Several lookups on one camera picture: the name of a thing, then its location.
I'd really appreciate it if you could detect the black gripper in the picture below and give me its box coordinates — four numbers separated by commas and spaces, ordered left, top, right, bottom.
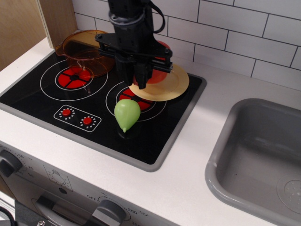
95, 6, 173, 89

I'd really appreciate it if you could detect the red plastic cup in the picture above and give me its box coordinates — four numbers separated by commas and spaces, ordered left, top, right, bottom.
133, 41, 170, 86

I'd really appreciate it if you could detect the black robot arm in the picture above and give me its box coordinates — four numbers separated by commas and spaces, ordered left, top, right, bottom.
95, 0, 173, 89

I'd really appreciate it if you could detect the yellow plastic plate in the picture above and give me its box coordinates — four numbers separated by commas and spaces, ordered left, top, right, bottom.
129, 64, 190, 101

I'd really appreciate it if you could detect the green plastic pear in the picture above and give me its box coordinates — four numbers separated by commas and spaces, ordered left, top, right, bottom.
114, 99, 141, 133

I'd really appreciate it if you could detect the amber transparent pot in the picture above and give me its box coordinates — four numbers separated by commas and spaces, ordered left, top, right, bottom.
55, 30, 115, 78

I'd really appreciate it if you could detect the black toy stovetop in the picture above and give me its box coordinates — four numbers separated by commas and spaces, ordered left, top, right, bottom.
0, 53, 206, 172

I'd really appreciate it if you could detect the wooden side panel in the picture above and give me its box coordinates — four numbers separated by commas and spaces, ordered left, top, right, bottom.
0, 0, 78, 69

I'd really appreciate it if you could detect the right grey oven knob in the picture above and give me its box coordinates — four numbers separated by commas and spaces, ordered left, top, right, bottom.
92, 200, 126, 226

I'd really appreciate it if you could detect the grey oven knob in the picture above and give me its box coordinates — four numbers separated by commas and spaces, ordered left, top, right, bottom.
0, 150, 22, 178
92, 200, 126, 226

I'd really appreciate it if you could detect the grey sink basin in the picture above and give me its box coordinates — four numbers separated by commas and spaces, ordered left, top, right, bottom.
205, 99, 301, 226

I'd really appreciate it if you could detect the left grey oven knob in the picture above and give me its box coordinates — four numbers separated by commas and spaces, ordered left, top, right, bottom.
0, 150, 22, 178

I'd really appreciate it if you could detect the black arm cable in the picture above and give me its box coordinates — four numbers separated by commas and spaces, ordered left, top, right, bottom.
148, 0, 166, 34

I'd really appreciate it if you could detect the grey oven door handle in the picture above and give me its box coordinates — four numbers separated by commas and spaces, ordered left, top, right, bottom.
35, 196, 98, 226

